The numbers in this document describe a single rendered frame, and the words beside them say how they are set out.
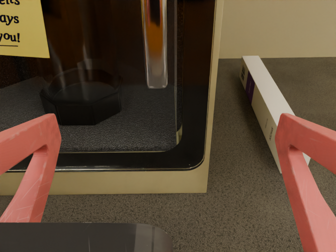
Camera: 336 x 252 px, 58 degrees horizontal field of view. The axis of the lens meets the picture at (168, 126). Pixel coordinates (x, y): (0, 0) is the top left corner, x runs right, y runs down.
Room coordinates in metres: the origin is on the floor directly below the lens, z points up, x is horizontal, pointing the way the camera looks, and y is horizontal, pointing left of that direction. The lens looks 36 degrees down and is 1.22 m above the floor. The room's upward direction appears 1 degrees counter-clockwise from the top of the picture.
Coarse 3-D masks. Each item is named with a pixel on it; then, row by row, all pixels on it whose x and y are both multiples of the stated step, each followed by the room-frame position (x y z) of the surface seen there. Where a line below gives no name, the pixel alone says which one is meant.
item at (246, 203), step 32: (224, 64) 0.62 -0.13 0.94; (288, 64) 0.61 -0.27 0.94; (320, 64) 0.61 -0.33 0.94; (224, 96) 0.48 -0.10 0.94; (288, 96) 0.47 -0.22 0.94; (320, 96) 0.47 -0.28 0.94; (224, 128) 0.38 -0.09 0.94; (256, 128) 0.38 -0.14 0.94; (224, 160) 0.31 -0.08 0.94; (256, 160) 0.31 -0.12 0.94; (224, 192) 0.25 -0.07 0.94; (256, 192) 0.25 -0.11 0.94; (320, 192) 0.25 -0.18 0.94; (160, 224) 0.21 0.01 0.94; (192, 224) 0.21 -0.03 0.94; (224, 224) 0.20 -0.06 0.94; (256, 224) 0.20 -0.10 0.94; (288, 224) 0.20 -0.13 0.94
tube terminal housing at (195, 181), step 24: (216, 24) 0.25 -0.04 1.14; (216, 48) 0.25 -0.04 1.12; (216, 72) 0.25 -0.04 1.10; (0, 192) 0.25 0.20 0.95; (72, 192) 0.25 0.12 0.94; (96, 192) 0.25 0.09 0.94; (120, 192) 0.25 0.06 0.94; (144, 192) 0.25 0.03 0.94; (168, 192) 0.25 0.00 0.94; (192, 192) 0.25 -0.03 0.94
